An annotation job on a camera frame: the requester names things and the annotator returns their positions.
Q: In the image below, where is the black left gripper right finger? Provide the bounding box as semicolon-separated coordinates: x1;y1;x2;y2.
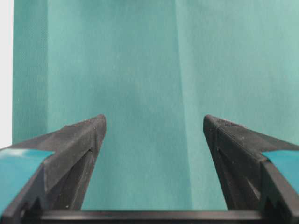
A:
203;115;299;224

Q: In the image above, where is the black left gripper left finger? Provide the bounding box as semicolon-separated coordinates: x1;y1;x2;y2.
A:
0;114;107;224

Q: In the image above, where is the white plastic case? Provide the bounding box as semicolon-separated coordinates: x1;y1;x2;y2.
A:
0;0;14;148

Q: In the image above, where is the green table cloth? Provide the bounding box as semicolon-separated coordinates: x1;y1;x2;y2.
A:
13;0;299;210

